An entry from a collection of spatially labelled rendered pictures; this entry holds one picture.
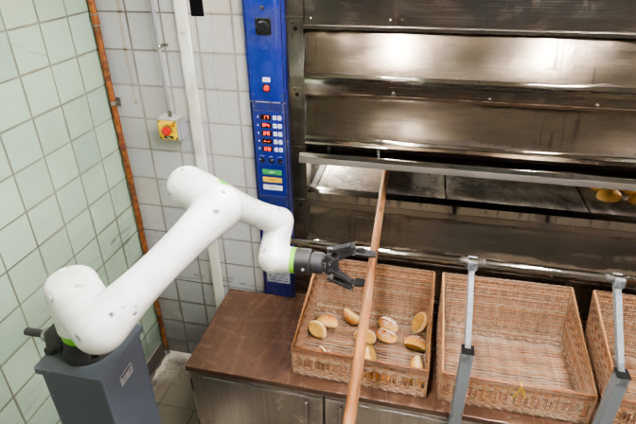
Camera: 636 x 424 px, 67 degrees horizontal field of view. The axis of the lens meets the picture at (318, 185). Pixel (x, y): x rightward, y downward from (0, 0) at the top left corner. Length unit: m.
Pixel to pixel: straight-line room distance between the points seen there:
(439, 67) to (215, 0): 0.90
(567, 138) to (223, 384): 1.72
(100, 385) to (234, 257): 1.21
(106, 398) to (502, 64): 1.66
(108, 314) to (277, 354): 1.13
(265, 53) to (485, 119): 0.90
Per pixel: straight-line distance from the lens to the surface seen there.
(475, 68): 1.91
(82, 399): 1.59
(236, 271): 2.57
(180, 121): 2.20
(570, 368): 2.39
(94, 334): 1.26
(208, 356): 2.29
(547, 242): 2.28
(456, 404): 1.99
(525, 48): 1.94
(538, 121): 2.03
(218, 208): 1.27
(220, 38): 2.06
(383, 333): 2.26
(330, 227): 2.25
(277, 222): 1.68
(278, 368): 2.20
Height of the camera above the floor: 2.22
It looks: 28 degrees down
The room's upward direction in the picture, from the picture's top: 1 degrees counter-clockwise
